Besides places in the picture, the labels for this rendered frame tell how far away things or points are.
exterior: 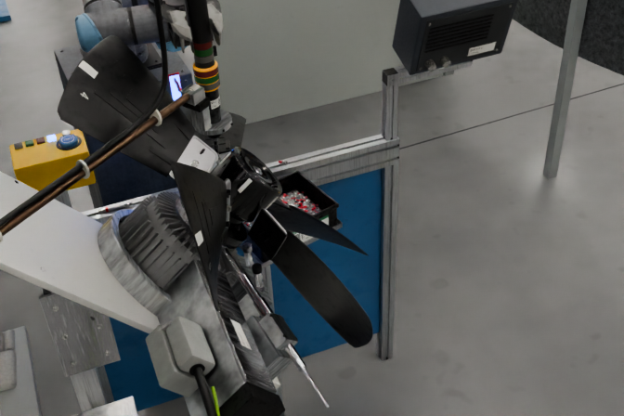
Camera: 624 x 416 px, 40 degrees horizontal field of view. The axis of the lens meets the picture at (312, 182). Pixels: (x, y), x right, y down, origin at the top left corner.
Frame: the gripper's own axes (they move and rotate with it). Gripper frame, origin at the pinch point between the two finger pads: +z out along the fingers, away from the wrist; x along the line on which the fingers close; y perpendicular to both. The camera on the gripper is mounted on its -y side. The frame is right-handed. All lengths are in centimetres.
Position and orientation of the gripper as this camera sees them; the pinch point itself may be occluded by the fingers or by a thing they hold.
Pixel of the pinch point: (202, 29)
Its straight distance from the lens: 144.9
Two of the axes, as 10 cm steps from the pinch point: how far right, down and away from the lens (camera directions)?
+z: 3.6, 5.6, -7.4
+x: -9.3, 2.5, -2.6
